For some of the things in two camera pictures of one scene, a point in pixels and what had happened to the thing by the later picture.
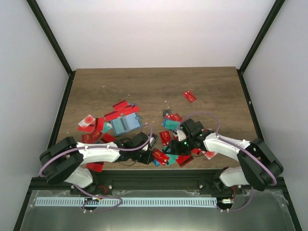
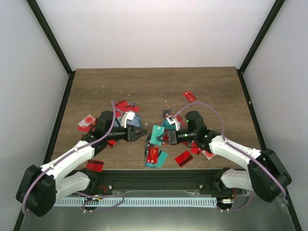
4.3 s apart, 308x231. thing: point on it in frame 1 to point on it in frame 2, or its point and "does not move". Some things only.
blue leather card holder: [123, 124] does not move
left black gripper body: [137, 157] to [111, 135]
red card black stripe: [183, 160] does not move
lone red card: [189, 96] does not move
